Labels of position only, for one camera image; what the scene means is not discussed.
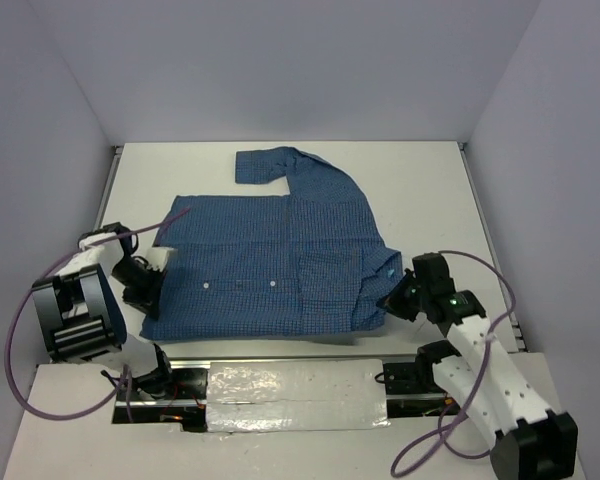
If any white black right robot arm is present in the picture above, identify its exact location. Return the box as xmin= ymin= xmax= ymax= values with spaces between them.
xmin=377 ymin=251 xmax=578 ymax=479

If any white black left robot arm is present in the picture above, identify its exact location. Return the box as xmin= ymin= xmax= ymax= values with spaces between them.
xmin=32 ymin=222 xmax=176 ymax=399

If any aluminium table edge rail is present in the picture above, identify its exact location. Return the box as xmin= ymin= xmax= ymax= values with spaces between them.
xmin=457 ymin=142 xmax=529 ymax=353

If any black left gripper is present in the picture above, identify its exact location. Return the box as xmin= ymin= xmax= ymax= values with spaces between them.
xmin=109 ymin=256 xmax=166 ymax=321

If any blue plaid long sleeve shirt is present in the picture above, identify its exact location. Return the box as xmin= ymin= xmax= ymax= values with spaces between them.
xmin=141 ymin=147 xmax=402 ymax=342

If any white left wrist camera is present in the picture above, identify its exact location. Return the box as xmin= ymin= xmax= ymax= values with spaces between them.
xmin=144 ymin=246 xmax=177 ymax=273

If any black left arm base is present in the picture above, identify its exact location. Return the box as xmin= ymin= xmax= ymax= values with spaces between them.
xmin=112 ymin=362 xmax=210 ymax=433

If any silver tape covered panel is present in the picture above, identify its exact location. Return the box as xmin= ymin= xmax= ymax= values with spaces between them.
xmin=205 ymin=359 xmax=389 ymax=433

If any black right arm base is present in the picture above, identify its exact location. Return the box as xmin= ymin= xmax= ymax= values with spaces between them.
xmin=374 ymin=362 xmax=460 ymax=419

